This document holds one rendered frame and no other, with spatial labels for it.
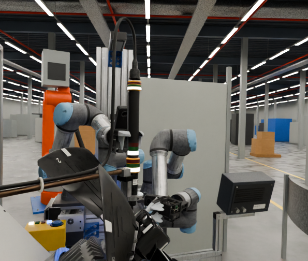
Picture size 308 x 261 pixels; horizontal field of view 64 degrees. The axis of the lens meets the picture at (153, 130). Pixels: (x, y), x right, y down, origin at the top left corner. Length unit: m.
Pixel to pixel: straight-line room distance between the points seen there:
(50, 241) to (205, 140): 2.14
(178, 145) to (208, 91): 1.75
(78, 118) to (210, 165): 1.99
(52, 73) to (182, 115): 2.76
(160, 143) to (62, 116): 0.49
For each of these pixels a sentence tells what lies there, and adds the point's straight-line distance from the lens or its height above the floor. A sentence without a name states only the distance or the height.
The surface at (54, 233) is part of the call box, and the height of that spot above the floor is 1.05.
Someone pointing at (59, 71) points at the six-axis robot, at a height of 2.41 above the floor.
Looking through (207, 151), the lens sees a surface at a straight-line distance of 2.94.
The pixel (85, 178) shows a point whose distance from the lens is 0.67.
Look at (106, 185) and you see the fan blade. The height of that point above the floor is 1.40.
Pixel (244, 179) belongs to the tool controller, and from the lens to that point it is 1.37.
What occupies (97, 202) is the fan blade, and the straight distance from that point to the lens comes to 0.73.
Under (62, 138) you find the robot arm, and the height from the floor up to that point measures 1.42.
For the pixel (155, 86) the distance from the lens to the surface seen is 2.70.
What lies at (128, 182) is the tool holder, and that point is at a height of 1.33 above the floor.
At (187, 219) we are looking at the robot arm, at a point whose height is 1.09.
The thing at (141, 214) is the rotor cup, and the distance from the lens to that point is 0.72.
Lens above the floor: 1.51
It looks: 2 degrees down
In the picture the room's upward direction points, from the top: 1 degrees clockwise
